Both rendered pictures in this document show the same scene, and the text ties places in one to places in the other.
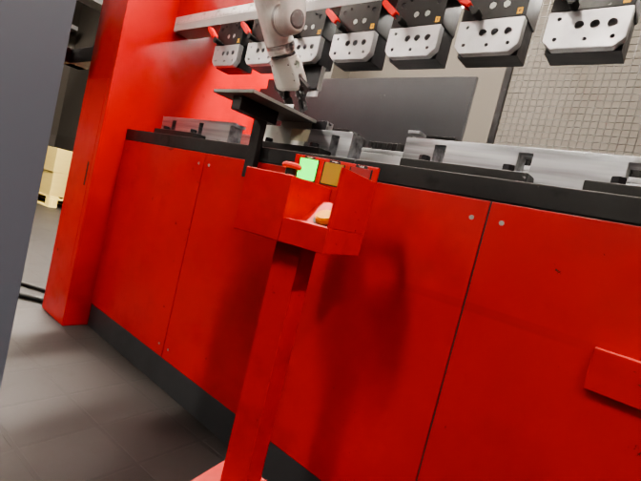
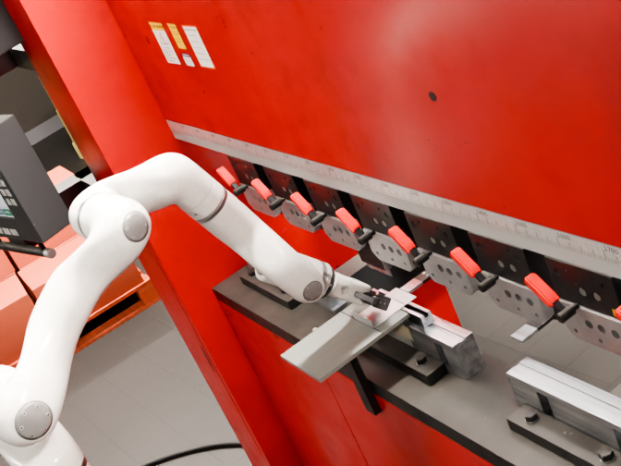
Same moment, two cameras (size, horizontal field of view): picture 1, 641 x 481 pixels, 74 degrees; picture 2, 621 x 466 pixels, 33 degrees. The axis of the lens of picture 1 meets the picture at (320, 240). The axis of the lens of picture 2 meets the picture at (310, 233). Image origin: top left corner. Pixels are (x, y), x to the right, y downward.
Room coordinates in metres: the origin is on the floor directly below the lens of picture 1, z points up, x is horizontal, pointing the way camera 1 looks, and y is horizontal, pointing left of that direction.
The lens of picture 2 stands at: (-0.49, -0.79, 2.23)
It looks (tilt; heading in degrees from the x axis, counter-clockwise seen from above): 25 degrees down; 29
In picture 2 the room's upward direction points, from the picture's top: 25 degrees counter-clockwise
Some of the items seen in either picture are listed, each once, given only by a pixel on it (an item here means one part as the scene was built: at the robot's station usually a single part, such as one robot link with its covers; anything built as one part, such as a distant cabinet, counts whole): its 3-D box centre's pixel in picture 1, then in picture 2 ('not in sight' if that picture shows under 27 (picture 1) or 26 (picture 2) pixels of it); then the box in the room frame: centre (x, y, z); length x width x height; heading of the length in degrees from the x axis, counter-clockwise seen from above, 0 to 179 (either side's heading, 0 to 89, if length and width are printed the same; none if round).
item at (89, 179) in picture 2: (70, 51); (84, 201); (2.02, 1.34, 1.18); 0.40 x 0.24 x 0.07; 51
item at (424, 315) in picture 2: (305, 125); (402, 307); (1.40, 0.13, 0.99); 0.20 x 0.03 x 0.03; 51
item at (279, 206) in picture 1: (308, 197); not in sight; (0.84, 0.04, 0.75); 0.20 x 0.16 x 0.18; 62
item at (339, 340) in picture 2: (266, 106); (344, 336); (1.30, 0.25, 1.00); 0.26 x 0.18 x 0.01; 141
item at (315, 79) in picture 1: (309, 81); (372, 254); (1.42, 0.16, 1.13); 0.10 x 0.02 x 0.10; 51
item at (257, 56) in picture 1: (271, 45); (302, 191); (1.56, 0.33, 1.26); 0.15 x 0.09 x 0.17; 51
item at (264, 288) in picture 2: (178, 135); (272, 288); (1.75, 0.66, 0.89); 0.30 x 0.05 x 0.03; 51
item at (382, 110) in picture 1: (342, 127); not in sight; (1.96, 0.02, 1.12); 1.13 x 0.02 x 0.44; 51
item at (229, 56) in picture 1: (236, 49); (264, 178); (1.68, 0.49, 1.26); 0.15 x 0.09 x 0.17; 51
